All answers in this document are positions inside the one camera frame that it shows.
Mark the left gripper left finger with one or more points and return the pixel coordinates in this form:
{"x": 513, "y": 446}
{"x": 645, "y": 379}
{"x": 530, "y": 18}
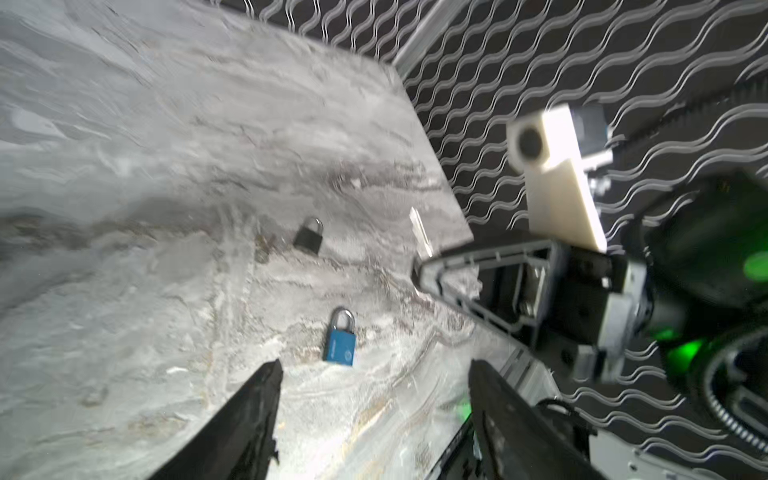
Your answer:
{"x": 238, "y": 442}

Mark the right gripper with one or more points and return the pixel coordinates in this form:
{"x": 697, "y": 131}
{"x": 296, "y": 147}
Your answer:
{"x": 584, "y": 310}

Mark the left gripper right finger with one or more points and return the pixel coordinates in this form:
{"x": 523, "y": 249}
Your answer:
{"x": 520, "y": 441}

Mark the silver key with ring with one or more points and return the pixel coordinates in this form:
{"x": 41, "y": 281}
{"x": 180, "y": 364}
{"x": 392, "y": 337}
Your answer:
{"x": 424, "y": 247}

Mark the blue padlock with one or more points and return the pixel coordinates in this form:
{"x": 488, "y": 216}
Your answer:
{"x": 341, "y": 338}

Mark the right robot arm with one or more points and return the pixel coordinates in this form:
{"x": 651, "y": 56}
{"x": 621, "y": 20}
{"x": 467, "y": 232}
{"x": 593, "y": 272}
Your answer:
{"x": 696, "y": 284}

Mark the key by black padlock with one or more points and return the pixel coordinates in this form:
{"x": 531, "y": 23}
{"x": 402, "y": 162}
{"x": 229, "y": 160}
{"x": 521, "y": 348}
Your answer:
{"x": 263, "y": 247}

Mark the black padlock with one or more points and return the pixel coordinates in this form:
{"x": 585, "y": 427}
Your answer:
{"x": 309, "y": 236}

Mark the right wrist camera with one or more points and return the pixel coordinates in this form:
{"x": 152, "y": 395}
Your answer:
{"x": 555, "y": 149}

